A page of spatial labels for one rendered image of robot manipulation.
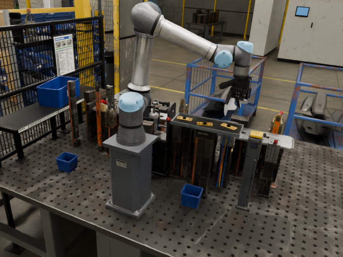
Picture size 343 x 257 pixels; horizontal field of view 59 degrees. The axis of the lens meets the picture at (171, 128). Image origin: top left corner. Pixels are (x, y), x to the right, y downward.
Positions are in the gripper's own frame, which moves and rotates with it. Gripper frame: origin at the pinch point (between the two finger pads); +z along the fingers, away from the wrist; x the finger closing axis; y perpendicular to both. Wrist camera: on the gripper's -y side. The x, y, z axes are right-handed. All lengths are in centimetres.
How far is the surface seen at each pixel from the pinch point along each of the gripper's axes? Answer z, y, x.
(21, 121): 21, -105, -62
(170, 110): 8.8, -35.9, -5.7
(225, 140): 22.2, -5.4, 8.9
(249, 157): 21.5, 14.3, 0.3
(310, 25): 17, -208, 787
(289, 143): 25, 21, 39
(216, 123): 8.6, -6.9, -1.4
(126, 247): 72, -23, -52
